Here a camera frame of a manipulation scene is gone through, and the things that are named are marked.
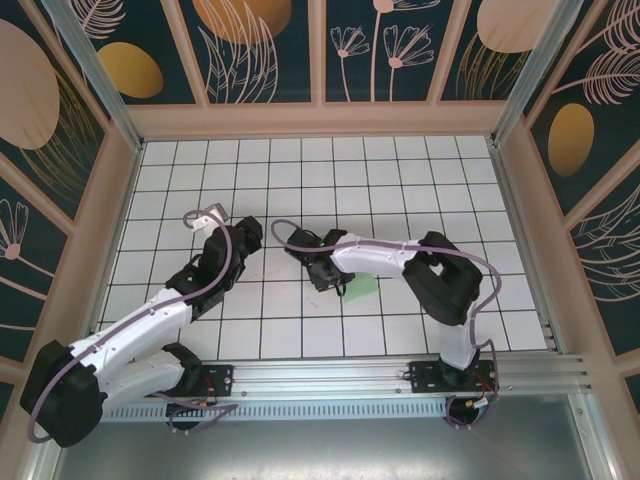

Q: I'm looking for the green paper sheet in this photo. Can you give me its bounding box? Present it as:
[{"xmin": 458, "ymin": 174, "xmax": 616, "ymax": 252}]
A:
[{"xmin": 343, "ymin": 272, "xmax": 380, "ymax": 305}]

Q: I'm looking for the grey metal sheet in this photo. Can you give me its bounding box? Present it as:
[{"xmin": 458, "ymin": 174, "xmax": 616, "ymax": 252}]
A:
[{"xmin": 29, "ymin": 417, "xmax": 614, "ymax": 480}]

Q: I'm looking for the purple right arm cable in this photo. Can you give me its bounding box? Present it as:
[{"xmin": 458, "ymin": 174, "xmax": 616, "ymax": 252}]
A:
[{"xmin": 270, "ymin": 218, "xmax": 503, "ymax": 432}]

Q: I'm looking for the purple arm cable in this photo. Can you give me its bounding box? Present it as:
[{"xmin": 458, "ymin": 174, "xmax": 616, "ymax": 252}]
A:
[
  {"xmin": 270, "ymin": 218, "xmax": 503, "ymax": 432},
  {"xmin": 27, "ymin": 209, "xmax": 240, "ymax": 445}
]

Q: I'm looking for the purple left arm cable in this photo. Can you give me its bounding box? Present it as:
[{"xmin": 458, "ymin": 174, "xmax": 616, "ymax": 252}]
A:
[{"xmin": 27, "ymin": 209, "xmax": 240, "ymax": 445}]

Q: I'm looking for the aluminium mounting rail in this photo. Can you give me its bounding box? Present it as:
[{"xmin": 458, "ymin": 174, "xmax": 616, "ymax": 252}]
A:
[{"xmin": 47, "ymin": 353, "xmax": 594, "ymax": 401}]

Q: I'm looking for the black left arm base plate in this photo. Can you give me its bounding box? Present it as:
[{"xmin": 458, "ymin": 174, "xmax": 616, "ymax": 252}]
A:
[{"xmin": 197, "ymin": 363, "xmax": 235, "ymax": 399}]

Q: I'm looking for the slotted grey cable duct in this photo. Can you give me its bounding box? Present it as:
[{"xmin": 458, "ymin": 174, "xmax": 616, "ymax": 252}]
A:
[{"xmin": 99, "ymin": 397, "xmax": 501, "ymax": 422}]

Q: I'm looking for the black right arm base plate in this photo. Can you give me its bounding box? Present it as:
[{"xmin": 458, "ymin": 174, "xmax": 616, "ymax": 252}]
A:
[{"xmin": 408, "ymin": 360, "xmax": 500, "ymax": 396}]

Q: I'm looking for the aluminium table side rail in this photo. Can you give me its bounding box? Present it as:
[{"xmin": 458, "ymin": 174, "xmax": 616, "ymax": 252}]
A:
[
  {"xmin": 74, "ymin": 142, "xmax": 147, "ymax": 362},
  {"xmin": 486, "ymin": 138, "xmax": 567, "ymax": 354}
]

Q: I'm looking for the aluminium frame post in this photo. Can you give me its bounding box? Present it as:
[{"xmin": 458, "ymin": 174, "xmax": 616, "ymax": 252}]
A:
[
  {"xmin": 40, "ymin": 0, "xmax": 145, "ymax": 152},
  {"xmin": 490, "ymin": 0, "xmax": 587, "ymax": 147}
]

